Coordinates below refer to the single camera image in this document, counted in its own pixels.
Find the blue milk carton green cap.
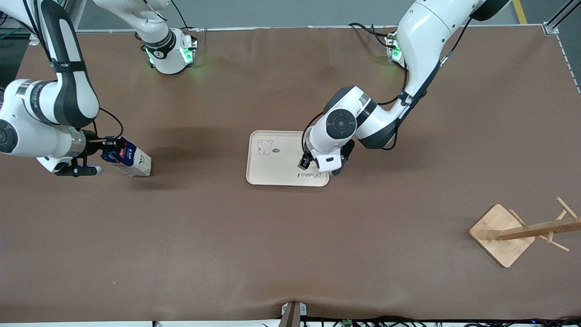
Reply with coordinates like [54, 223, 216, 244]
[101, 136, 153, 178]

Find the white rabbit print tray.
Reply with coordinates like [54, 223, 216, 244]
[246, 130, 330, 187]

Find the brown table mat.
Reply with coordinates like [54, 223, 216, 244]
[0, 25, 581, 324]

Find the wooden mug rack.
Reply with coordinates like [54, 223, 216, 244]
[468, 196, 581, 268]

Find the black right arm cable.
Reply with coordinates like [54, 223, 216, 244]
[93, 108, 124, 141]

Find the black base cable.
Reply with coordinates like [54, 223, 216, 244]
[349, 22, 392, 46]
[169, 0, 200, 32]

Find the metal table edge bracket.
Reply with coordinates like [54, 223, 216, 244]
[281, 301, 308, 327]

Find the aluminium frame post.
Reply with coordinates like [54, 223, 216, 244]
[542, 0, 581, 36]

